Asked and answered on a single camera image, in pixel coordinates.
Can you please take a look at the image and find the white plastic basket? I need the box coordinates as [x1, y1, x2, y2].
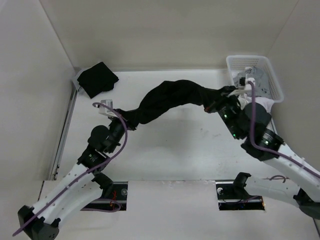
[225, 55, 284, 103]

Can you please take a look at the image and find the folded black tank top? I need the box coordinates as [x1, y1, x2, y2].
[76, 61, 119, 99]

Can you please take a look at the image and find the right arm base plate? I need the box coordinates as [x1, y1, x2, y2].
[215, 181, 265, 211]

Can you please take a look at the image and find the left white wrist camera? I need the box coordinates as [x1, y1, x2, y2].
[98, 99, 117, 118]

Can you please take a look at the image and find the white tank top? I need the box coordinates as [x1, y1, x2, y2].
[238, 93, 275, 113]

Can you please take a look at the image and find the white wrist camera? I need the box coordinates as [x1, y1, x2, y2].
[227, 66, 257, 97]
[98, 99, 117, 118]

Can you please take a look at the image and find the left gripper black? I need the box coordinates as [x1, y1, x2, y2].
[107, 108, 143, 153]

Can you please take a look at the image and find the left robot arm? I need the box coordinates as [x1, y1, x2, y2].
[15, 117, 128, 240]

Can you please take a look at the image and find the black tank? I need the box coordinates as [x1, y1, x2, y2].
[117, 79, 236, 127]
[76, 61, 119, 99]

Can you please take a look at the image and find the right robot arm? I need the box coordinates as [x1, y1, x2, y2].
[205, 86, 320, 219]

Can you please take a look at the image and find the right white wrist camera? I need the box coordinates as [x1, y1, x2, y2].
[227, 66, 257, 97]

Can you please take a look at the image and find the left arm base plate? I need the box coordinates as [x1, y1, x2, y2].
[82, 182, 128, 213]

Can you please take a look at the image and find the grey tank top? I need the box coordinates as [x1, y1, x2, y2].
[233, 66, 272, 99]

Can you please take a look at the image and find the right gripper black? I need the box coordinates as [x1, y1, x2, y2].
[198, 85, 244, 139]

